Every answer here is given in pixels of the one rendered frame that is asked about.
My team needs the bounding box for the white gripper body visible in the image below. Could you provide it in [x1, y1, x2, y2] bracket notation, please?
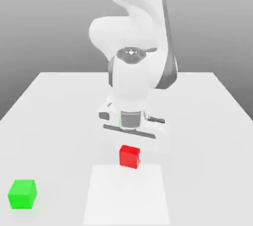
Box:
[101, 123, 169, 146]

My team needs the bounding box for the small red cube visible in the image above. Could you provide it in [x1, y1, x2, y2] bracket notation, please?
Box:
[119, 145, 141, 170]

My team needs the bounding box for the small green cube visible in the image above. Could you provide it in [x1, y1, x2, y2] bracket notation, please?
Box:
[7, 179, 38, 210]

